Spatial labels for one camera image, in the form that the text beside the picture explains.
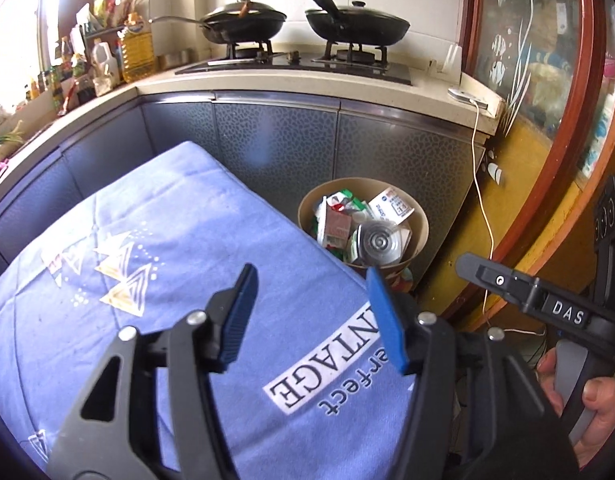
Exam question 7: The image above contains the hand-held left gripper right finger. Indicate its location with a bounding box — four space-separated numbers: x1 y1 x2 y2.
366 266 581 480

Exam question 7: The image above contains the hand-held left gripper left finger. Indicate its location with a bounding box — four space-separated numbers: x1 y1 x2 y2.
46 262 261 480

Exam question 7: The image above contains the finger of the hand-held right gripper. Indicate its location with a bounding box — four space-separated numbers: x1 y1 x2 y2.
456 253 545 313

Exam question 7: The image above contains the clear plastic bottle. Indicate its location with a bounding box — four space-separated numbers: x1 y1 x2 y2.
356 219 413 264

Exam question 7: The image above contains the yellow and red box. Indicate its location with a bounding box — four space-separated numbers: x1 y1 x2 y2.
317 204 353 250

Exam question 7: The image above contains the white plastic packet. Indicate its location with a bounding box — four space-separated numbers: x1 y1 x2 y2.
367 187 415 225

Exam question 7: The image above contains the crushed green can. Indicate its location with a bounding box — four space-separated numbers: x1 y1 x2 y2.
332 189 371 216

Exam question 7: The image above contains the tan trash bin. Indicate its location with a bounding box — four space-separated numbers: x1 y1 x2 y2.
296 177 431 281

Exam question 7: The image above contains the person's right hand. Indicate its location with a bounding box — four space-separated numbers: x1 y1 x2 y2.
536 347 615 471

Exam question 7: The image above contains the blue printed tablecloth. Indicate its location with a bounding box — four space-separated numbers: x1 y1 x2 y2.
0 140 418 480

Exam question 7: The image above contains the grey kitchen counter cabinet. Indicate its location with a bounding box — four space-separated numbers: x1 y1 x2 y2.
0 67 503 291

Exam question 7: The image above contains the black gas stove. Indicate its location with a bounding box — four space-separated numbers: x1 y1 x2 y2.
175 40 413 87

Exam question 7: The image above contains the small steel container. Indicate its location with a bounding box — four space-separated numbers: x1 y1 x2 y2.
158 49 194 68

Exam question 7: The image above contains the yellow cooking oil bottle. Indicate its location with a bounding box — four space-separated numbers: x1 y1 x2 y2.
118 12 156 83

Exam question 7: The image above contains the white plastic jug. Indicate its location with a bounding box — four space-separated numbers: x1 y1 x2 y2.
91 40 121 86

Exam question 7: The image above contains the black wok with lid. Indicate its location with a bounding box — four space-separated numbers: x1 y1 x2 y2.
305 0 411 46

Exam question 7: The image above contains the row of sauce bottles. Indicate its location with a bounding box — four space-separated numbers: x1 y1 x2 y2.
25 35 96 111

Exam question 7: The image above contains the rack of snack packets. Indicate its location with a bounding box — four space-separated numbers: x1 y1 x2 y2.
75 0 148 36

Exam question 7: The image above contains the white cable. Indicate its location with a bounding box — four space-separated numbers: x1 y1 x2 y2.
470 102 548 338

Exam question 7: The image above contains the glass door with wooden frame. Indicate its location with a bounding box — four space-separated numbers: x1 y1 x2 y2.
427 0 615 331

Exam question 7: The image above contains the black wok with wooden handle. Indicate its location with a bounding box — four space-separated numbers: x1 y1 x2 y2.
148 0 288 46

